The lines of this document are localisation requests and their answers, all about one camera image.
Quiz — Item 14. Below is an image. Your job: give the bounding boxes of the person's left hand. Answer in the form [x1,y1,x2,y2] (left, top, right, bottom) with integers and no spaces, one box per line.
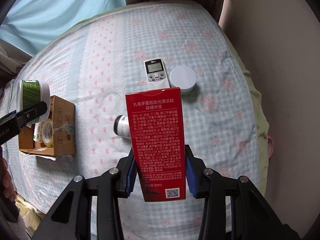
[1,158,16,202]

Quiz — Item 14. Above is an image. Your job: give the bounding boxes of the checked floral bed quilt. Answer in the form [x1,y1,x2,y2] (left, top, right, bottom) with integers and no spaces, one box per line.
[0,0,270,240]

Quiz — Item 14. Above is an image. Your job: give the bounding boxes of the white round cream jar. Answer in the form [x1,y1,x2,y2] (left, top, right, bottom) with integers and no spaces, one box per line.
[169,66,196,95]

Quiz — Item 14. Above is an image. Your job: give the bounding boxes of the yellow tape roll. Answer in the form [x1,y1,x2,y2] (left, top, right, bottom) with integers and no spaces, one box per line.
[42,119,53,147]

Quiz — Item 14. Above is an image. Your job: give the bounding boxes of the light blue curtain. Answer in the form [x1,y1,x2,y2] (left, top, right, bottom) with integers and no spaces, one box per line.
[1,0,126,56]

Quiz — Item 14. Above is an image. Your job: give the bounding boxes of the white pill bottle green label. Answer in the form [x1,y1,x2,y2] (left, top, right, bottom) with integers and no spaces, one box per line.
[33,122,43,143]

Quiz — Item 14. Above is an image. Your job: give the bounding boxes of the brown cardboard box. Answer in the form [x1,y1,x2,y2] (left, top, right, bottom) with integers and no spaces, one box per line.
[18,95,75,160]

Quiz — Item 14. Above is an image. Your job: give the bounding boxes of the green label white jar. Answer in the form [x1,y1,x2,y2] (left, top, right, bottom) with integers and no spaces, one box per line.
[17,80,50,127]

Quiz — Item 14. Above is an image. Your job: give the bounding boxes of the pink loop object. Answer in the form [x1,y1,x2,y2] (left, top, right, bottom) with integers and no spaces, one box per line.
[267,135,274,158]

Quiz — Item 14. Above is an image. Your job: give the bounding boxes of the white air conditioner remote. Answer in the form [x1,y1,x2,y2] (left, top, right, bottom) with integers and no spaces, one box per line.
[144,58,170,90]

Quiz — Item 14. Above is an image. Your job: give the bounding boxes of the red cosmetic carton box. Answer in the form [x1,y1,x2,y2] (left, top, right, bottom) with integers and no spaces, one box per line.
[125,88,186,202]

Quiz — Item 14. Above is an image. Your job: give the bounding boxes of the small white black-lid jar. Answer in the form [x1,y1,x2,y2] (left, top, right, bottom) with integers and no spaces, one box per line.
[113,115,131,139]

